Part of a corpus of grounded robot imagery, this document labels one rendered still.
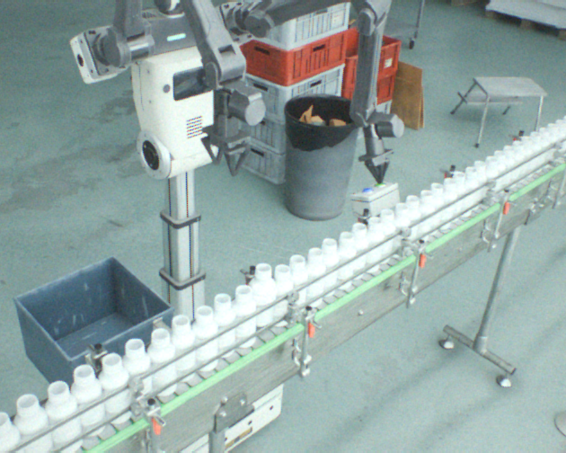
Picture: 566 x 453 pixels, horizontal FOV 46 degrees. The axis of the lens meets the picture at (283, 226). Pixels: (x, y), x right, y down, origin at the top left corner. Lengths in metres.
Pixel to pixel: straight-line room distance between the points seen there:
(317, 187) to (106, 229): 1.22
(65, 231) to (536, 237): 2.72
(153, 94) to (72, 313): 0.69
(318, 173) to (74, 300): 2.03
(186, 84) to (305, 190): 1.99
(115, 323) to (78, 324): 0.11
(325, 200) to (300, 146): 0.38
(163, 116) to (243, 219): 2.04
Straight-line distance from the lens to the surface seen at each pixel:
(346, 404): 2.92
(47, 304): 2.04
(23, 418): 1.40
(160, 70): 1.92
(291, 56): 3.97
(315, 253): 1.74
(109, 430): 1.53
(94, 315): 2.16
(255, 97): 1.43
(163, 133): 2.01
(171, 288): 2.41
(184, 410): 1.60
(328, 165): 3.75
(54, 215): 4.08
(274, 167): 4.26
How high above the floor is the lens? 2.16
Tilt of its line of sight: 34 degrees down
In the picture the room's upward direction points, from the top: 4 degrees clockwise
